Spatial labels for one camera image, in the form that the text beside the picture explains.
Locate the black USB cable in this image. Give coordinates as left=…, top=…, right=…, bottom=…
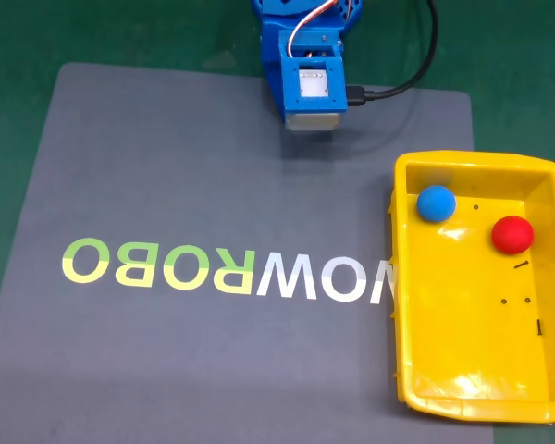
left=346, top=0, right=440, bottom=108

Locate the grey mat with lettering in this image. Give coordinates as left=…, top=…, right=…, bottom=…
left=0, top=62, right=496, bottom=444

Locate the blue camera box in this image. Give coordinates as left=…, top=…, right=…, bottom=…
left=279, top=54, right=351, bottom=133

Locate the white red servo cable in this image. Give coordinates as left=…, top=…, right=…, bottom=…
left=288, top=0, right=342, bottom=53

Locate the blue ball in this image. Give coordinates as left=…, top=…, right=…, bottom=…
left=416, top=184, right=458, bottom=225

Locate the red ball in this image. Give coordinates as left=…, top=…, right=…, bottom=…
left=490, top=215, right=536, bottom=255

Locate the yellow plastic bin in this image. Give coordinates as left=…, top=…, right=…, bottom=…
left=387, top=150, right=555, bottom=425

